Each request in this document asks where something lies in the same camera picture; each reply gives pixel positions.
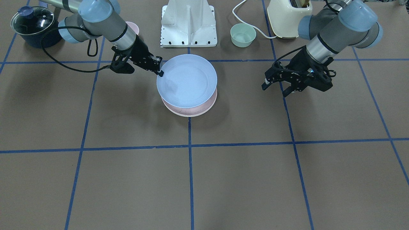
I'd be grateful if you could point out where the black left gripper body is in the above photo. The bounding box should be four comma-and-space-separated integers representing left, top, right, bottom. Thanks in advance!
285, 48, 334, 92

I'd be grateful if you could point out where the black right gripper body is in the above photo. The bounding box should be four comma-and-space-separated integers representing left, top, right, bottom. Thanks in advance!
127, 35, 162, 72

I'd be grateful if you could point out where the blue plate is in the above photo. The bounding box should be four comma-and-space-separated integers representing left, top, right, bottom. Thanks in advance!
157, 54, 218, 109

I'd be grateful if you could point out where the pink plate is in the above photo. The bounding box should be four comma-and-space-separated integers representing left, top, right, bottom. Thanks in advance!
162, 89, 218, 111

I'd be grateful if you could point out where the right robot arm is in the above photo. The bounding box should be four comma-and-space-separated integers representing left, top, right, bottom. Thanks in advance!
44, 0, 164, 77

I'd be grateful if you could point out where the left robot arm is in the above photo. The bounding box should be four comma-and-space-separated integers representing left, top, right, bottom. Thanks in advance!
261, 0, 384, 97

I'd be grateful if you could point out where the pink bowl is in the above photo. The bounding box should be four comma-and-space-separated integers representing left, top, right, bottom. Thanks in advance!
126, 21, 139, 35

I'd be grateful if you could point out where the green bowl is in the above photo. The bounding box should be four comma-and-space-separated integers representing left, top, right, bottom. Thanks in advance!
230, 23, 257, 48

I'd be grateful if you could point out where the cream plate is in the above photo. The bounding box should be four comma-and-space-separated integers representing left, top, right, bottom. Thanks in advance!
169, 109, 209, 117

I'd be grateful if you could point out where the cream toaster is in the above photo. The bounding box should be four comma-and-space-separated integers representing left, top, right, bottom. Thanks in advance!
267, 0, 313, 39

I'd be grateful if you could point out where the dark pot with glass lid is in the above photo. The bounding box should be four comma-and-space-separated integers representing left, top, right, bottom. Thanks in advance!
10, 6, 62, 48

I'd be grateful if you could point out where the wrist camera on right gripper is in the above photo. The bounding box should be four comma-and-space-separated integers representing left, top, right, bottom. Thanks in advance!
110, 46, 135, 74

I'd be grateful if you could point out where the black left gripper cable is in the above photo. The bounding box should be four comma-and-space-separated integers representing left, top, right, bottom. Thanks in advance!
273, 46, 307, 69

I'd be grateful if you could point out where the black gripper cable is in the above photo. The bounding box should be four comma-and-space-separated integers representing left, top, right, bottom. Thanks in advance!
40, 26, 112, 73
273, 46, 307, 69

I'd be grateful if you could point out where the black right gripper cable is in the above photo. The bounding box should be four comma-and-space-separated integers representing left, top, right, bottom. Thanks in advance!
40, 26, 112, 73

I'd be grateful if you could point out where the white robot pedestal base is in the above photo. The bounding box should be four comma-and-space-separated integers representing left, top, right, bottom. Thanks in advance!
160, 0, 218, 48

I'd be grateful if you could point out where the white toaster cable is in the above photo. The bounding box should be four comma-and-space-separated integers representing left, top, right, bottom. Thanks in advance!
232, 0, 277, 39

